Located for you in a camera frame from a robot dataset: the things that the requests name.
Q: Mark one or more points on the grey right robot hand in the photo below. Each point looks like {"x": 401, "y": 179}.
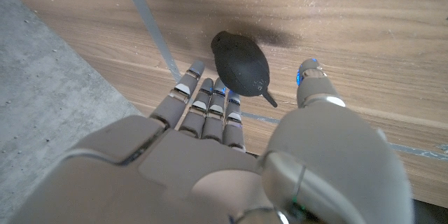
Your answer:
{"x": 196, "y": 168}

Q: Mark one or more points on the black rubber air blower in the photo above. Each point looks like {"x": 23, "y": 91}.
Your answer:
{"x": 239, "y": 64}

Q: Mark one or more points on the grey tape outline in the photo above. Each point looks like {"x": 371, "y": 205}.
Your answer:
{"x": 148, "y": 21}

